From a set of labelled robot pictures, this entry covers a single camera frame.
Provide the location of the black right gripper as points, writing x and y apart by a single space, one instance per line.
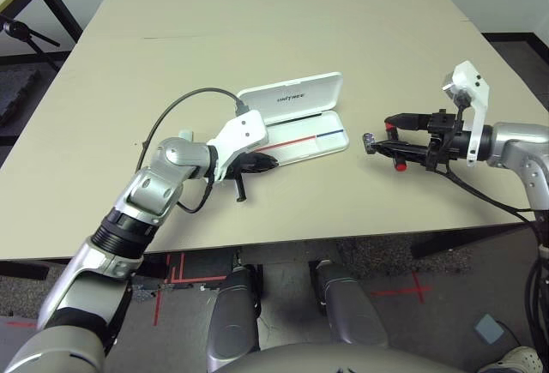
446 141

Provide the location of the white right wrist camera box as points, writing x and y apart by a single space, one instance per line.
476 90

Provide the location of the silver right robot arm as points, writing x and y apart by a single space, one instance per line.
514 141

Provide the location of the grey robot right leg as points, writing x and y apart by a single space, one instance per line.
347 308

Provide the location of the grey robot torso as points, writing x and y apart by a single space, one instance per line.
334 362

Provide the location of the black table foot bar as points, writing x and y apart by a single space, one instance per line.
23 270

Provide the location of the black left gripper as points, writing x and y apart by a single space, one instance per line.
240 167

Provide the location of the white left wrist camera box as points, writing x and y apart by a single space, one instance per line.
244 128

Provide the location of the dark foam floor mat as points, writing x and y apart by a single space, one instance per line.
15 94

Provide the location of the thin black pencil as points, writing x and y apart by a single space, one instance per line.
315 114

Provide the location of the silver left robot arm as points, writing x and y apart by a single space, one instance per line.
146 188

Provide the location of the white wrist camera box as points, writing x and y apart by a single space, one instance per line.
476 90
244 128

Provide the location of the short red tape strip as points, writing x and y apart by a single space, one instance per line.
21 323

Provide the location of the red and black marker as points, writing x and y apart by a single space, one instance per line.
400 166

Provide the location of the grey foot pedal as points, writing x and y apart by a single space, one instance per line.
488 328

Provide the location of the grey robot left leg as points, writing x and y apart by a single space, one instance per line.
233 317

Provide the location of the white bystander shoe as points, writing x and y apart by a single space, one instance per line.
519 360

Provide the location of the grey robot leg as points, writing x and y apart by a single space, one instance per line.
347 308
233 317

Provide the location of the white plastic pencil case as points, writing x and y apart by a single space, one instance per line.
317 86

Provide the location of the black tripod stand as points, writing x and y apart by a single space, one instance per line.
17 30

